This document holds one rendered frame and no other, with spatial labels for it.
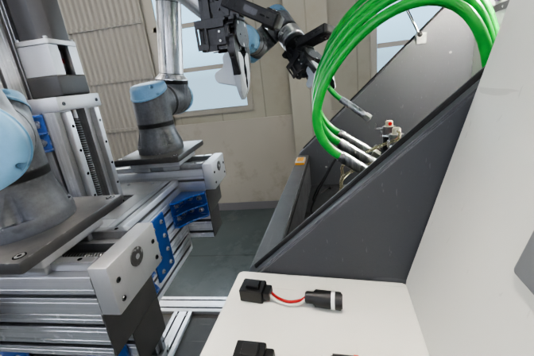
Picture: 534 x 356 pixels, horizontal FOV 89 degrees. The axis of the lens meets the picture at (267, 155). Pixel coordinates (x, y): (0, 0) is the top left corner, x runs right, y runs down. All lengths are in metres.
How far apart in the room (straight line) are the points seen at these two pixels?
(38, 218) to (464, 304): 0.58
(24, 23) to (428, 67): 1.05
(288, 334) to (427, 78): 0.85
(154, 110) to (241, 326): 0.74
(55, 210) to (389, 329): 0.53
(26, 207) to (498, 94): 0.63
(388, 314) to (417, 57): 0.79
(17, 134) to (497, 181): 0.48
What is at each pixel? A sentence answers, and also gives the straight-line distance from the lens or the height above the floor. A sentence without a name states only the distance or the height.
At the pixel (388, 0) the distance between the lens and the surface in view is 0.50.
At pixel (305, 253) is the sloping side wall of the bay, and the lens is 0.39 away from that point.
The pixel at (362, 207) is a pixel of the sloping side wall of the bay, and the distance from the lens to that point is 0.35.
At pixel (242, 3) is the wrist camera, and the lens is 0.55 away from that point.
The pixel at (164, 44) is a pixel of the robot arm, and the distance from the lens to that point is 1.08.
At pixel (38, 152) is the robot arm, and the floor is 1.16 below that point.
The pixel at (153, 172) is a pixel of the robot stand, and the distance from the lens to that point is 0.99.
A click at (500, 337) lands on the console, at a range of 0.25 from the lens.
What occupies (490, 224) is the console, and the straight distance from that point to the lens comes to 0.27.
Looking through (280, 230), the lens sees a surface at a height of 0.95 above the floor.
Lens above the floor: 1.24
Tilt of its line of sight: 16 degrees down
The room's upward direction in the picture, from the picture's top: 7 degrees counter-clockwise
